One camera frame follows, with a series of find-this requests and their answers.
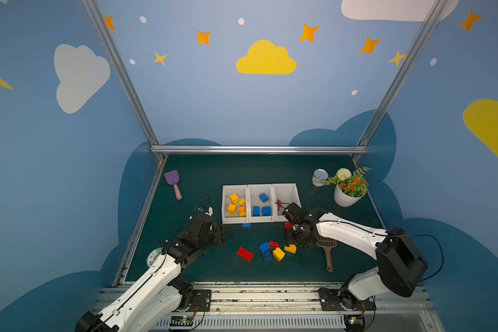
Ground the yellow lego square brick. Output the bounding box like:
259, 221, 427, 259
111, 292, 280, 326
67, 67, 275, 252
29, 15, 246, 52
227, 204, 237, 214

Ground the tape roll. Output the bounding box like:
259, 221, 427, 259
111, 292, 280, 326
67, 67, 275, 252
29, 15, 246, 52
147, 247, 164, 268

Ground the purple toy shovel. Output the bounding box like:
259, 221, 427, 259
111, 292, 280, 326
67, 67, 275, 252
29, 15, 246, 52
164, 170, 183, 201

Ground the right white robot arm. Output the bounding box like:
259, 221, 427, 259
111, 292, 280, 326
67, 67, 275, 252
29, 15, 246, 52
282, 203, 428, 311

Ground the middle white bin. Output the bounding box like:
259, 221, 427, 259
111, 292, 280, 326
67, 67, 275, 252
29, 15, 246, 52
248, 184, 273, 224

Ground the left white bin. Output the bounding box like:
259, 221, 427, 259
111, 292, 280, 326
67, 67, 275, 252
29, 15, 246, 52
221, 185, 249, 225

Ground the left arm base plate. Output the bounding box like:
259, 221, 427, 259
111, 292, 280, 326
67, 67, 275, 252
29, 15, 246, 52
177, 289, 212, 312

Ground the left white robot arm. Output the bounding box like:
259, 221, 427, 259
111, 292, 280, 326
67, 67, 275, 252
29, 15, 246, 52
75, 206, 225, 331

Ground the red lego long brick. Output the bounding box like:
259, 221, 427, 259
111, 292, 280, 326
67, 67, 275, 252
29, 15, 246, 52
237, 247, 254, 261

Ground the right white bin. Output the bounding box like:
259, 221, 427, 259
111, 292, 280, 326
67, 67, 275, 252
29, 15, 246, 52
271, 183, 302, 223

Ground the silver tin can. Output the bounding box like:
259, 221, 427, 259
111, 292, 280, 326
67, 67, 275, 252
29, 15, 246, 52
312, 169, 329, 187

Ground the white bin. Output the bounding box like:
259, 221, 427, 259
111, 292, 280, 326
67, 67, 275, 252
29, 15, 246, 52
221, 185, 249, 225
248, 184, 273, 224
271, 183, 302, 223

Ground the blue lego floor brick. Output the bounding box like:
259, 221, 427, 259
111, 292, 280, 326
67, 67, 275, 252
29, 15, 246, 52
259, 193, 269, 203

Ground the right controller board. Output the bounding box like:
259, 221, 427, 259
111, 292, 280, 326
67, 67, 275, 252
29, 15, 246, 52
344, 315, 366, 332

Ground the potted flower plant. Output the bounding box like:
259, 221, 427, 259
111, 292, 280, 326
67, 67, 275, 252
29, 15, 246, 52
324, 167, 371, 208

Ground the brown slotted scoop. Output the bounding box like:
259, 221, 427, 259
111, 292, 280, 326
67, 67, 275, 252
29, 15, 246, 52
317, 236, 337, 272

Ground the controller board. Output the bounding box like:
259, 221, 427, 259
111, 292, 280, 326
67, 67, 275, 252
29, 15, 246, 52
344, 315, 366, 332
168, 315, 194, 329

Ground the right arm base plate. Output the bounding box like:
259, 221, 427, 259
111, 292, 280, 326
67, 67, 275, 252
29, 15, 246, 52
318, 288, 376, 311

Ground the left controller board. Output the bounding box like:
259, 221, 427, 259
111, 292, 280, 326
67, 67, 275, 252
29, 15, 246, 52
168, 315, 194, 329

